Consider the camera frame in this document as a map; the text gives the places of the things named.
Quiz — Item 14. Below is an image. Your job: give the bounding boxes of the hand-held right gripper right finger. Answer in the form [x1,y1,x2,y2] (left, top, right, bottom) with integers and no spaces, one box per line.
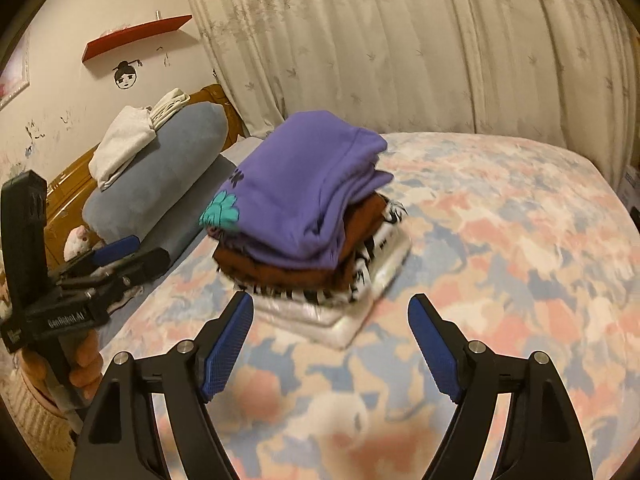
[407,294,596,480]

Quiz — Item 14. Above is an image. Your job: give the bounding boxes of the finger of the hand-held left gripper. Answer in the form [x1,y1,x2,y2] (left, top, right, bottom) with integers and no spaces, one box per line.
[57,247,172,301]
[62,235,142,275]

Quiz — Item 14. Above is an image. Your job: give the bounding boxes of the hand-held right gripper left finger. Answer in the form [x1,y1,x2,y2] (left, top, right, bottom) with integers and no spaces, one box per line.
[70,291,255,480]

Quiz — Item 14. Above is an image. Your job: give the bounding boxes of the brown garment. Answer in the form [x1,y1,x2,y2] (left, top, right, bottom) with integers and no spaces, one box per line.
[212,192,396,293]

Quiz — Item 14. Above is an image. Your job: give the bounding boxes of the purple zip hoodie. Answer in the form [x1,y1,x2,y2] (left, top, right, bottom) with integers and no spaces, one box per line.
[200,110,396,271]

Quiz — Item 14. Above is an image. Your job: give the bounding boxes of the person's left forearm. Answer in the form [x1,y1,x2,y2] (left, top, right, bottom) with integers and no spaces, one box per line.
[0,370,76,428]

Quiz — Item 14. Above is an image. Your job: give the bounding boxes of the white folded clothes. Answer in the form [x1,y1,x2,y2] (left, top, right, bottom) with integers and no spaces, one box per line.
[89,105,157,192]

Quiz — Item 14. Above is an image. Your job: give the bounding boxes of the person's left hand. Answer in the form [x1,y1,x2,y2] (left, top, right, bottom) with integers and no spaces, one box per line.
[20,331,104,392]

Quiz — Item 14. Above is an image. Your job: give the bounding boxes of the white and pink plush toy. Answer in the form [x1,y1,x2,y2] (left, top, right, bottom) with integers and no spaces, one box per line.
[64,225,96,263]

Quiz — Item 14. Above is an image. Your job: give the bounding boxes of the wooden headboard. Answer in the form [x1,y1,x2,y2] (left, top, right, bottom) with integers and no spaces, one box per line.
[42,84,248,261]

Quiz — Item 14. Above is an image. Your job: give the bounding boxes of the white shiny folded garment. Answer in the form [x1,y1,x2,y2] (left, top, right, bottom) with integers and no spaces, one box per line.
[250,232,413,351]

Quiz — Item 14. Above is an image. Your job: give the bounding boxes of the blue pillow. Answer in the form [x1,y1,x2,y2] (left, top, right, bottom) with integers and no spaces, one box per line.
[82,104,229,256]

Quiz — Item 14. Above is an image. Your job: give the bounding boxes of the black and white printed garment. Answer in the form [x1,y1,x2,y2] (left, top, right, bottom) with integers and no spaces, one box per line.
[235,200,411,308]

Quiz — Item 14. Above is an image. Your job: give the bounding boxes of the pastel patterned bedspread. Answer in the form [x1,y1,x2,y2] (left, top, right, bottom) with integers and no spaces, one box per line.
[97,130,640,480]

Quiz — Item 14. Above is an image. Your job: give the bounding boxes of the white ribbed cloth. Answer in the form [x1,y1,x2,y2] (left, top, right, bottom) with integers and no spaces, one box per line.
[147,87,192,128]

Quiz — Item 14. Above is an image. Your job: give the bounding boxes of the white cardboard box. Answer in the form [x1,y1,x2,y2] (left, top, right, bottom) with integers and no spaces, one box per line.
[617,162,640,208]

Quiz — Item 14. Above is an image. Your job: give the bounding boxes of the cream leaf-print curtain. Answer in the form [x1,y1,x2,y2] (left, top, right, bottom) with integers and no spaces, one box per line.
[180,0,640,186]

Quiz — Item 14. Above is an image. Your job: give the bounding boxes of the framed wall picture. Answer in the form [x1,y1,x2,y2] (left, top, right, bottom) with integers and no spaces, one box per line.
[0,25,32,111]

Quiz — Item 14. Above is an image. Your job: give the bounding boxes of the black face wall sticker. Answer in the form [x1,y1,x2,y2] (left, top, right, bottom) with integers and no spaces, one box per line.
[112,59,143,92]

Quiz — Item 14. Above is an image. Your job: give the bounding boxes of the red wall shelf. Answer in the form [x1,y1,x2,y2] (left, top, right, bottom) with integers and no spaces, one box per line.
[82,14,193,62]

